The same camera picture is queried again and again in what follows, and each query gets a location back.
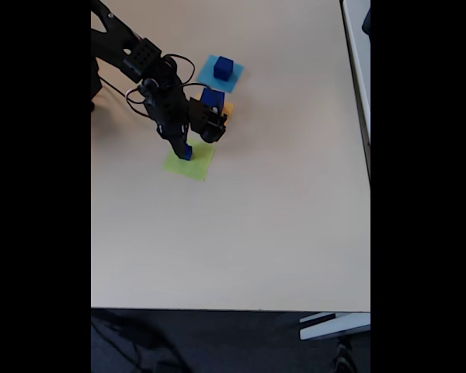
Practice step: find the medium blue cube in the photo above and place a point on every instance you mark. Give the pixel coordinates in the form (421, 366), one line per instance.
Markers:
(222, 69)

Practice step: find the green paper square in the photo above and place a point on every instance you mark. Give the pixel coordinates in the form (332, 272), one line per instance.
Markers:
(198, 167)

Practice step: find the orange paper square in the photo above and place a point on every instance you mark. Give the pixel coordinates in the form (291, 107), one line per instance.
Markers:
(228, 112)

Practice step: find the blue paper square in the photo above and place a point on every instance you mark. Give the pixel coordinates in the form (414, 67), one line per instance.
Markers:
(206, 74)

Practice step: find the large blue cube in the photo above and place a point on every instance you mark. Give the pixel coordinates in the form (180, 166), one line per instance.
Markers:
(209, 97)

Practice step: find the white side table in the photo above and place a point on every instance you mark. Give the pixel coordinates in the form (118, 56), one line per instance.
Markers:
(359, 58)

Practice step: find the dark object on side table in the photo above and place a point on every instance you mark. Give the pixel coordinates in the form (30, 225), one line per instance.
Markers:
(367, 21)

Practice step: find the white table foot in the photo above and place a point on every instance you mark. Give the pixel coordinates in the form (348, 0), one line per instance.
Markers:
(334, 326)

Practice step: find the black camera box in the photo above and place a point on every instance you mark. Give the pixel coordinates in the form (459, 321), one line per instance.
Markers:
(207, 120)

